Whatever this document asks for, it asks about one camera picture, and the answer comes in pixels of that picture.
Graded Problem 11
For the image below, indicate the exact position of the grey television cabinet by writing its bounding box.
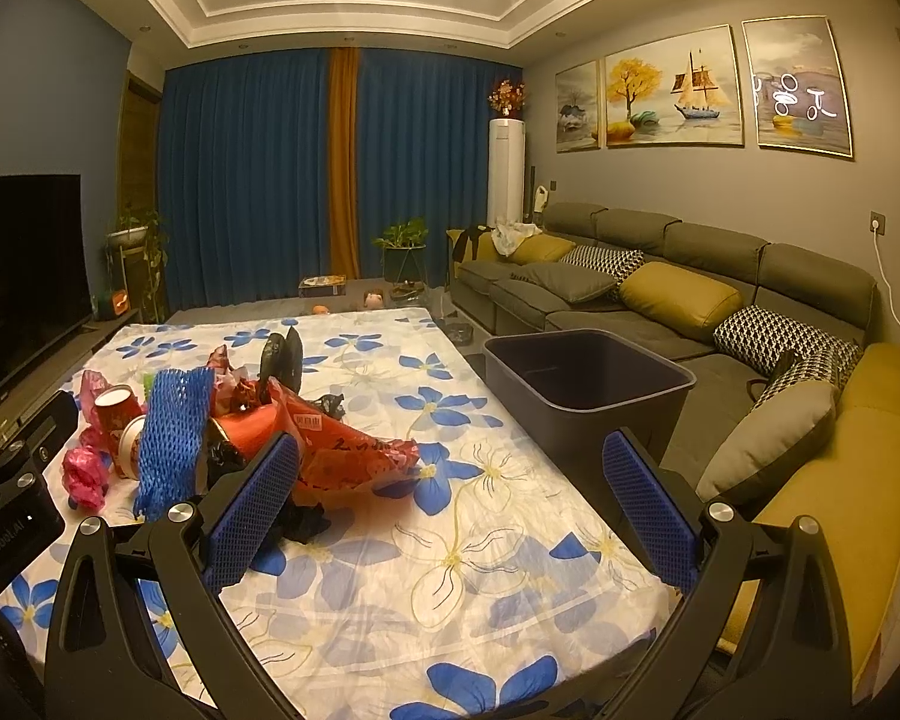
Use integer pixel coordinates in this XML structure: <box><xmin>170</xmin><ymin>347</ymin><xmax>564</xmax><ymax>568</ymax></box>
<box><xmin>0</xmin><ymin>313</ymin><xmax>158</xmax><ymax>421</ymax></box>

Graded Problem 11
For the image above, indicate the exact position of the red cylindrical can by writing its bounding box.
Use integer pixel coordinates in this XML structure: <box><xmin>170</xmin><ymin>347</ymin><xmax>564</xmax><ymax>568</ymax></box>
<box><xmin>92</xmin><ymin>385</ymin><xmax>145</xmax><ymax>432</ymax></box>

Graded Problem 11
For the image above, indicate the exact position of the grey mountain painting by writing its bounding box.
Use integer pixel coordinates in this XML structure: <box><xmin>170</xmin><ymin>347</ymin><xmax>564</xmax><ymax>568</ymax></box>
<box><xmin>741</xmin><ymin>15</ymin><xmax>856</xmax><ymax>160</ymax></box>

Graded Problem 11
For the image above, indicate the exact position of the black plastic bag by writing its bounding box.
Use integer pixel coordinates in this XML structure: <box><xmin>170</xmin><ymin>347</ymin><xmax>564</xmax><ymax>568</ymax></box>
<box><xmin>259</xmin><ymin>326</ymin><xmax>305</xmax><ymax>395</ymax></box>
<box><xmin>207</xmin><ymin>435</ymin><xmax>253</xmax><ymax>490</ymax></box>
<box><xmin>268</xmin><ymin>499</ymin><xmax>328</xmax><ymax>545</ymax></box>

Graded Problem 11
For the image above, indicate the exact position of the black television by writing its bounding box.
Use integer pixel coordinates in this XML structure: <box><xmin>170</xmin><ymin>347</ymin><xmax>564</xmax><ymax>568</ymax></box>
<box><xmin>0</xmin><ymin>174</ymin><xmax>95</xmax><ymax>402</ymax></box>

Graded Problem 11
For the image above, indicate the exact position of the pink translucent plastic bag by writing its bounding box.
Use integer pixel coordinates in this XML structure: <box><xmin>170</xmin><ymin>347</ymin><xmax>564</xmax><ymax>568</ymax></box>
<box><xmin>80</xmin><ymin>370</ymin><xmax>121</xmax><ymax>421</ymax></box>

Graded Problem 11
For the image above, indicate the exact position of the large grey cushion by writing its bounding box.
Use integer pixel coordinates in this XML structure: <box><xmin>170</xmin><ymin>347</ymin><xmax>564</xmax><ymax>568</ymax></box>
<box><xmin>696</xmin><ymin>379</ymin><xmax>837</xmax><ymax>503</ymax></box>

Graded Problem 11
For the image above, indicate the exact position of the large sailboat painting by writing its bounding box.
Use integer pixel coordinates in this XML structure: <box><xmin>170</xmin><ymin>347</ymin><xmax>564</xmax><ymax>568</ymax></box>
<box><xmin>604</xmin><ymin>24</ymin><xmax>746</xmax><ymax>149</ymax></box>

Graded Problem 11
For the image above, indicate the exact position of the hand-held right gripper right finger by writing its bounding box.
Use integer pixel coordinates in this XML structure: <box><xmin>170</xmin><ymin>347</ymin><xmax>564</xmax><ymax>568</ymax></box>
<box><xmin>602</xmin><ymin>427</ymin><xmax>852</xmax><ymax>720</ymax></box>

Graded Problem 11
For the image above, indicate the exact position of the potted plant in dark pot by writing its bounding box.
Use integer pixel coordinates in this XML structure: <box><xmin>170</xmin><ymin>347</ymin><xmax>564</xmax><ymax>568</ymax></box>
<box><xmin>371</xmin><ymin>219</ymin><xmax>430</xmax><ymax>290</ymax></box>

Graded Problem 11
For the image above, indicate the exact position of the white cloth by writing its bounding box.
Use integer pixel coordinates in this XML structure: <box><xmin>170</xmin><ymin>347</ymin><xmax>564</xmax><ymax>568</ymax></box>
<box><xmin>491</xmin><ymin>221</ymin><xmax>541</xmax><ymax>256</ymax></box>

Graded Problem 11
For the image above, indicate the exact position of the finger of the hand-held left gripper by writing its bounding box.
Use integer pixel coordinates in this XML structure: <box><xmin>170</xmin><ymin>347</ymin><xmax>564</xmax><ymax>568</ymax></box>
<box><xmin>0</xmin><ymin>390</ymin><xmax>80</xmax><ymax>502</ymax></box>

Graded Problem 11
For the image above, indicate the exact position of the small grey tree painting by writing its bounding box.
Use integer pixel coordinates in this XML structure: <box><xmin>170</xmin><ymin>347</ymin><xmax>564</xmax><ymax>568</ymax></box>
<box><xmin>553</xmin><ymin>60</ymin><xmax>601</xmax><ymax>155</ymax></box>

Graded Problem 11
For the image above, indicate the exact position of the houndstooth pillow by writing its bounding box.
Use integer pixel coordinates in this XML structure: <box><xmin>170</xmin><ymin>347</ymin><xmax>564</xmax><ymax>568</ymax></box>
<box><xmin>754</xmin><ymin>352</ymin><xmax>848</xmax><ymax>410</ymax></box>
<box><xmin>559</xmin><ymin>244</ymin><xmax>646</xmax><ymax>290</ymax></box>
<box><xmin>712</xmin><ymin>305</ymin><xmax>863</xmax><ymax>383</ymax></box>

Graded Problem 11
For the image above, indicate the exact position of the blue curtain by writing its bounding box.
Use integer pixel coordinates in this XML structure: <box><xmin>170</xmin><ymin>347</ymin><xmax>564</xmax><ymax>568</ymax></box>
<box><xmin>352</xmin><ymin>47</ymin><xmax>530</xmax><ymax>293</ymax></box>
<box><xmin>157</xmin><ymin>49</ymin><xmax>338</xmax><ymax>308</ymax></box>

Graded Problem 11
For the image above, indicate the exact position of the flat grey cushion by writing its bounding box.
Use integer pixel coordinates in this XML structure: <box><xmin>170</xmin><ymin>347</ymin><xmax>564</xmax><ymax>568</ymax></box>
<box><xmin>529</xmin><ymin>262</ymin><xmax>620</xmax><ymax>307</ymax></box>

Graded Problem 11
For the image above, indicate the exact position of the small yellow cushion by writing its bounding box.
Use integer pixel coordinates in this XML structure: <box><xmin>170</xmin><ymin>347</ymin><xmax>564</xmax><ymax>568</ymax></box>
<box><xmin>508</xmin><ymin>234</ymin><xmax>577</xmax><ymax>267</ymax></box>

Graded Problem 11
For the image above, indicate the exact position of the white charging cable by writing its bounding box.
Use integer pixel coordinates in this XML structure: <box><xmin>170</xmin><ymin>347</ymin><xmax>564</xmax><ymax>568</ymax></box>
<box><xmin>874</xmin><ymin>229</ymin><xmax>900</xmax><ymax>376</ymax></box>

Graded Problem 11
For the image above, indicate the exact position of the trailing potted plant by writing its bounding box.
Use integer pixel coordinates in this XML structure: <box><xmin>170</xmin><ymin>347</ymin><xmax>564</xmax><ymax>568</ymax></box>
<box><xmin>105</xmin><ymin>206</ymin><xmax>170</xmax><ymax>323</ymax></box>

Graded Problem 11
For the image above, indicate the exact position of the white standing air conditioner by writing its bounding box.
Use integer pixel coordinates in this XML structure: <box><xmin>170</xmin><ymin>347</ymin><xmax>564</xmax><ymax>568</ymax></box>
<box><xmin>486</xmin><ymin>118</ymin><xmax>530</xmax><ymax>230</ymax></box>

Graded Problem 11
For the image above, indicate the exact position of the red and gold flower ornament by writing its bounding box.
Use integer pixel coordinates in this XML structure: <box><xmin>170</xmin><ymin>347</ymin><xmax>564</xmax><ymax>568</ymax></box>
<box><xmin>487</xmin><ymin>79</ymin><xmax>530</xmax><ymax>121</ymax></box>

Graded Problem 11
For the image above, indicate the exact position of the gold plant stand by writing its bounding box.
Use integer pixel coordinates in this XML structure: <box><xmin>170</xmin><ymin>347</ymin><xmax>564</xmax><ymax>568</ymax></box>
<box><xmin>109</xmin><ymin>244</ymin><xmax>151</xmax><ymax>320</ymax></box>

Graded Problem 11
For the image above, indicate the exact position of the red plastic bag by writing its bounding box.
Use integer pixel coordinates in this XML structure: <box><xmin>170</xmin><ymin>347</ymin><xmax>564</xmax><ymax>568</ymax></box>
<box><xmin>266</xmin><ymin>377</ymin><xmax>421</xmax><ymax>492</ymax></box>

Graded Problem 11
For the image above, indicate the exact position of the magenta plastic bag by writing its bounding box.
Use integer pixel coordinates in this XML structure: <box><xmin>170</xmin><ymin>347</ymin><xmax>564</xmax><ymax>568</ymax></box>
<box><xmin>61</xmin><ymin>446</ymin><xmax>113</xmax><ymax>511</ymax></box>

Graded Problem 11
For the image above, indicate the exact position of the large yellow cushion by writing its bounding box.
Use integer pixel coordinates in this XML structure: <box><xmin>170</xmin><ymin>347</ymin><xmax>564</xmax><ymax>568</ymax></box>
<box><xmin>619</xmin><ymin>261</ymin><xmax>743</xmax><ymax>342</ymax></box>

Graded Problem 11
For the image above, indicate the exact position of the blue foam net sleeve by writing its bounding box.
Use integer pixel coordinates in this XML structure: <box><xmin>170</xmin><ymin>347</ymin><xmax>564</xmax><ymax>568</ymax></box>
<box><xmin>135</xmin><ymin>367</ymin><xmax>218</xmax><ymax>522</ymax></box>

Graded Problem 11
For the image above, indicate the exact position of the orange curtain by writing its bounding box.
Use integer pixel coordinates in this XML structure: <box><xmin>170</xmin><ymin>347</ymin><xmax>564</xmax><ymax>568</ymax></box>
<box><xmin>324</xmin><ymin>47</ymin><xmax>362</xmax><ymax>278</ymax></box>

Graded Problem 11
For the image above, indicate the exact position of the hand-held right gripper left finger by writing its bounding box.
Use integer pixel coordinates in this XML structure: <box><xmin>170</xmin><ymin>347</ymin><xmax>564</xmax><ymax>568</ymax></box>
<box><xmin>45</xmin><ymin>431</ymin><xmax>305</xmax><ymax>720</ymax></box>

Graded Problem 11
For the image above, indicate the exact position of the red wrapper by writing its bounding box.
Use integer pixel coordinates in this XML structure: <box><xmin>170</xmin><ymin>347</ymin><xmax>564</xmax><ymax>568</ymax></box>
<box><xmin>208</xmin><ymin>345</ymin><xmax>271</xmax><ymax>421</ymax></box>

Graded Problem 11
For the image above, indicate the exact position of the grey and yellow corner sofa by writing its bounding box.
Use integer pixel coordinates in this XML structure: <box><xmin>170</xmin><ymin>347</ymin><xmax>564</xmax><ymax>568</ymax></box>
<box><xmin>450</xmin><ymin>202</ymin><xmax>900</xmax><ymax>691</ymax></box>

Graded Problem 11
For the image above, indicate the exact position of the blue floral tablecloth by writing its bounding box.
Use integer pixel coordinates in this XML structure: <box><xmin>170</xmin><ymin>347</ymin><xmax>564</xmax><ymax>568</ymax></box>
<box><xmin>0</xmin><ymin>307</ymin><xmax>683</xmax><ymax>720</ymax></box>

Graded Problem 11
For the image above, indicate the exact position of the white round container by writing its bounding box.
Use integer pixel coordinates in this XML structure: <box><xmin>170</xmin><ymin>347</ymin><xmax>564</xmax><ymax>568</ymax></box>
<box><xmin>115</xmin><ymin>420</ymin><xmax>151</xmax><ymax>479</ymax></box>

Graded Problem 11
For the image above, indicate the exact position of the black strap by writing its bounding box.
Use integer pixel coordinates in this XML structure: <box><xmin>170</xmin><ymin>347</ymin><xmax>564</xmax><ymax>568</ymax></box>
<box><xmin>746</xmin><ymin>367</ymin><xmax>796</xmax><ymax>404</ymax></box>

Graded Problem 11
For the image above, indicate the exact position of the dark grey plastic bin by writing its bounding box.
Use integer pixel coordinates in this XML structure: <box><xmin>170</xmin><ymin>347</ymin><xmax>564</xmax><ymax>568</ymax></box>
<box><xmin>483</xmin><ymin>328</ymin><xmax>697</xmax><ymax>470</ymax></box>

